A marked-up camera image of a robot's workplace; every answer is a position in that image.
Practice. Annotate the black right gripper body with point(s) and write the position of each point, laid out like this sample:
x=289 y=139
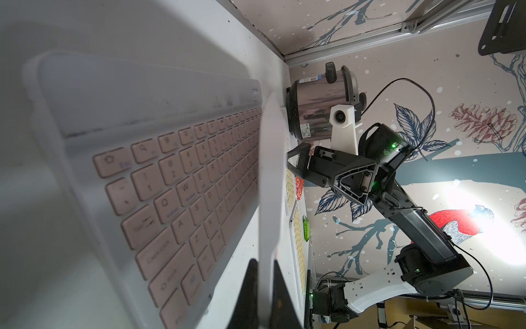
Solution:
x=350 y=176

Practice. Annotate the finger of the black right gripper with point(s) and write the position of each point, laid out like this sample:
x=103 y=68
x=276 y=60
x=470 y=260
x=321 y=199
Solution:
x=298 y=160

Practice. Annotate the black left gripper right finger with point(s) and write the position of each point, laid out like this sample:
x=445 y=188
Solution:
x=283 y=314

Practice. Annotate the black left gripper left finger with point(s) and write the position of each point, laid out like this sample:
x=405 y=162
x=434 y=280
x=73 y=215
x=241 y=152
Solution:
x=245 y=315

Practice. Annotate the yellow keyboard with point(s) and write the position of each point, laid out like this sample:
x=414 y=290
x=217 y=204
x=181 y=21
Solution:
x=300 y=264
x=290 y=189

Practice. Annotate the pink keyboard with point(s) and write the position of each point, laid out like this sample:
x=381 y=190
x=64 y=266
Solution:
x=160 y=165
x=271 y=167

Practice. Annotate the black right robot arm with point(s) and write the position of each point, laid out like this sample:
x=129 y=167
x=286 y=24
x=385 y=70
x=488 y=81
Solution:
x=429 y=265

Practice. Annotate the red small packet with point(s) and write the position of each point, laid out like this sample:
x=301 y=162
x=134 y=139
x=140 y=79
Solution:
x=299 y=187

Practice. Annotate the green small packet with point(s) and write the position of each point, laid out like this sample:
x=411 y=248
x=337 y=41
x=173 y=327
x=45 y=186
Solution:
x=306 y=229

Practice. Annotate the steel rice cooker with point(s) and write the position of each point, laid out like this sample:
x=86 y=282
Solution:
x=309 y=102

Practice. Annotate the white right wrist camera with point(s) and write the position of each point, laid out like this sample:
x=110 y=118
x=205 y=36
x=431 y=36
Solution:
x=343 y=132

